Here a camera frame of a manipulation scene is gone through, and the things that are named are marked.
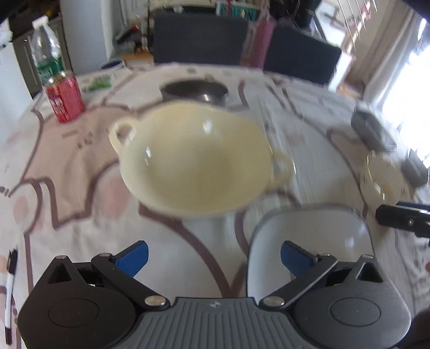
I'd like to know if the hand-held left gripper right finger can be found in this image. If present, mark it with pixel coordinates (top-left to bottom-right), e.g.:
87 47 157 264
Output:
260 240 394 309

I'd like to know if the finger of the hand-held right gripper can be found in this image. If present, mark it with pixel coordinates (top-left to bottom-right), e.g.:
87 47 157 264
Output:
402 149 428 188
375 201 430 237

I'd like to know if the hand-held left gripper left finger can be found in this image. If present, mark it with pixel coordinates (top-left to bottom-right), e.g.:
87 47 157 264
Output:
36 240 170 311

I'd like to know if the large square metal dish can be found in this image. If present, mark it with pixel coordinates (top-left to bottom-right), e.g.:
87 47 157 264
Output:
247 204 375 299

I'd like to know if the small square metal tin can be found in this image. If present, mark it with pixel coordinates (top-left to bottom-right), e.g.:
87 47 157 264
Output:
350 109 399 152

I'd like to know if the cream bowl with handles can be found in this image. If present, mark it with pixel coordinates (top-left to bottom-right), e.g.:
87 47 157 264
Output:
109 101 293 221

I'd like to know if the round metal bowl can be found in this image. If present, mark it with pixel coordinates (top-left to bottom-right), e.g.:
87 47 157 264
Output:
159 80 231 108

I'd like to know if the bear print tablecloth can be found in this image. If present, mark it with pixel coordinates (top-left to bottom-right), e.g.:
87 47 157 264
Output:
0 63 430 349

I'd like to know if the beige curtain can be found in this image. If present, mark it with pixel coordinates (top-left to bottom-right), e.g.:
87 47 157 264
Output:
364 10 424 108

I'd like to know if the white stair cabinet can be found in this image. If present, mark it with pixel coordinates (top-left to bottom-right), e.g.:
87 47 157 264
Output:
331 52 357 93

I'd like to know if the black and white marker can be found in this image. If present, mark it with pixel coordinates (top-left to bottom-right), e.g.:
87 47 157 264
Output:
4 248 19 346

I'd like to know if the dark fabric chair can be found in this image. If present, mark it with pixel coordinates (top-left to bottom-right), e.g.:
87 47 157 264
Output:
153 10 249 66
265 25 342 86

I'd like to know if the metal stair railing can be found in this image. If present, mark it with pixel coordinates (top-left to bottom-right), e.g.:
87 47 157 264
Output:
322 0 367 51

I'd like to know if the red soda can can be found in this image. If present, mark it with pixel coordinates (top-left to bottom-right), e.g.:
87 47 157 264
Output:
45 74 87 124

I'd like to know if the green packet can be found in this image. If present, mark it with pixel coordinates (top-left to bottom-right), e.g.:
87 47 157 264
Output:
84 75 113 93

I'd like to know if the clear plastic water bottle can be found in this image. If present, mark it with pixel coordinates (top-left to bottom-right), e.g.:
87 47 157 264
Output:
30 18 66 89

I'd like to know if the teal sign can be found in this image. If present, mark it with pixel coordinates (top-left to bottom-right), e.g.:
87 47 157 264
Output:
215 1 261 21

